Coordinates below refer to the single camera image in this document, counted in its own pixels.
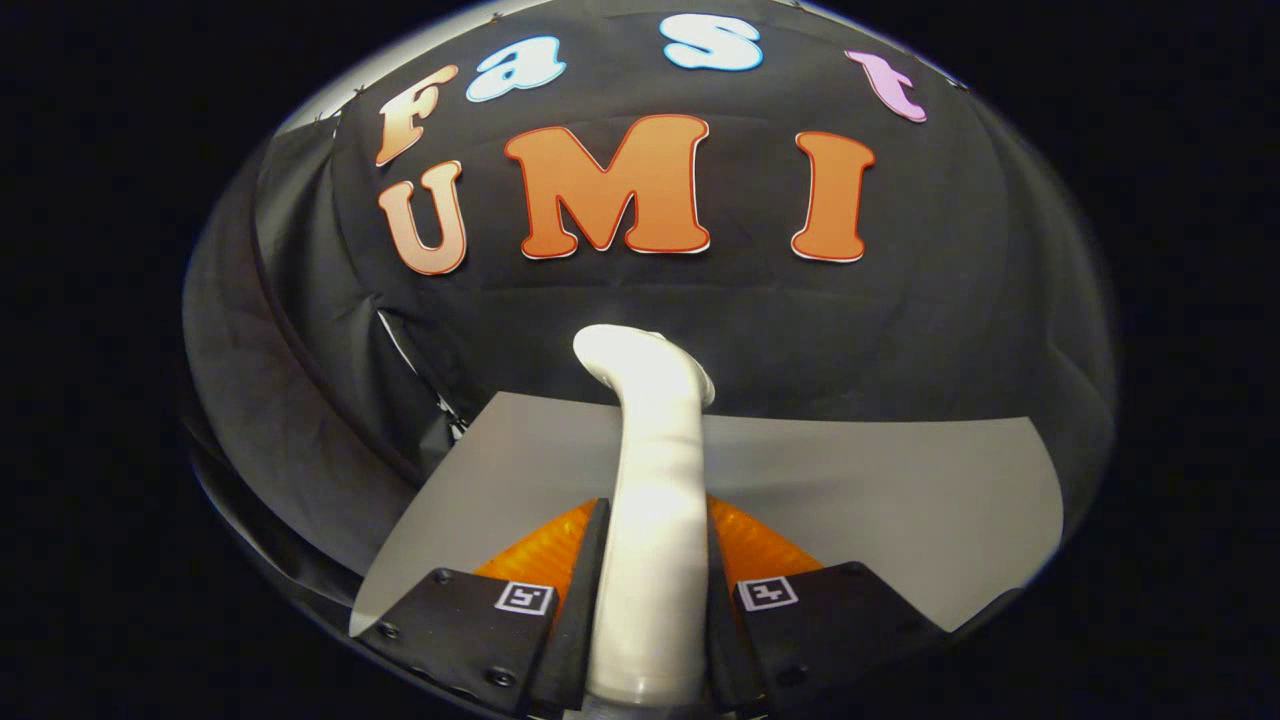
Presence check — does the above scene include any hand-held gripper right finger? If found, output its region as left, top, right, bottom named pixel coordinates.
left=705, top=493, right=946, bottom=719

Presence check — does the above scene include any white garment steamer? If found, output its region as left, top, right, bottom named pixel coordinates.
left=573, top=324, right=716, bottom=711

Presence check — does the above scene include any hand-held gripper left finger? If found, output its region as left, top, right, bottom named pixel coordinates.
left=355, top=498, right=611, bottom=719

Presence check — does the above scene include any grey cabinet with drawers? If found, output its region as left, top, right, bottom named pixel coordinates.
left=350, top=392, right=1064, bottom=638

